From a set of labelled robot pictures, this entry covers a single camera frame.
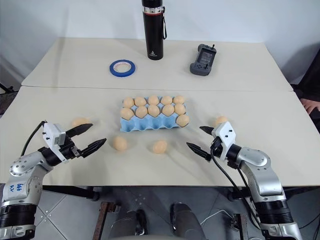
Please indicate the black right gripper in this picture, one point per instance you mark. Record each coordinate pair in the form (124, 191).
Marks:
(217, 147)

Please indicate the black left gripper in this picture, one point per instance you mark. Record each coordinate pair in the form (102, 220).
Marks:
(68, 148)

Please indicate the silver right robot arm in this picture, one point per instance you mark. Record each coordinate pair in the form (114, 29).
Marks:
(265, 175)

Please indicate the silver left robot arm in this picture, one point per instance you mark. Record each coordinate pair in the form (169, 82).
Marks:
(23, 175)

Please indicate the blue egg tray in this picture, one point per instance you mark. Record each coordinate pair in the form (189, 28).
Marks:
(150, 125)

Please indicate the bystander bare hand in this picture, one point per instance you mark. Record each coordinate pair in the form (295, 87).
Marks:
(311, 105)

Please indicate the tan egg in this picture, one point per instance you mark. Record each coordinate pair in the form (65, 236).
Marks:
(140, 101)
(166, 100)
(141, 112)
(220, 120)
(128, 102)
(79, 121)
(153, 100)
(168, 110)
(153, 111)
(119, 143)
(179, 108)
(159, 146)
(183, 120)
(127, 113)
(179, 99)

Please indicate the blue tape roll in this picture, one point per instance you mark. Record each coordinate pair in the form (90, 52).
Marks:
(122, 72)

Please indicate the grey handheld remote controller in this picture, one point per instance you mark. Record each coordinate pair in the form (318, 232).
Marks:
(203, 60)

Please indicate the dark rounded robot leg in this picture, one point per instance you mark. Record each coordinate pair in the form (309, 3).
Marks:
(136, 222)
(183, 220)

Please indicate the rusty brown metal bar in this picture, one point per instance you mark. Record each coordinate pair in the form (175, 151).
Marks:
(106, 220)
(239, 226)

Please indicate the dark stand legs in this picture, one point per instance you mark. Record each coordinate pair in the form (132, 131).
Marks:
(7, 97)

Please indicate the dark bystander clothing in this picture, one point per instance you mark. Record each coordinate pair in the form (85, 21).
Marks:
(308, 75)

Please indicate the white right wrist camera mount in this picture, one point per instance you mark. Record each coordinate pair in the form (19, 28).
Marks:
(226, 136)

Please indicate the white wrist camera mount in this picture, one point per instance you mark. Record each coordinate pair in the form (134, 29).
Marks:
(226, 136)
(53, 133)

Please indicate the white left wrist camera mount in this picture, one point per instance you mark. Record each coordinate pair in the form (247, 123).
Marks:
(53, 133)

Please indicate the black table frame bar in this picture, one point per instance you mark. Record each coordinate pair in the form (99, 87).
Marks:
(240, 192)
(75, 192)

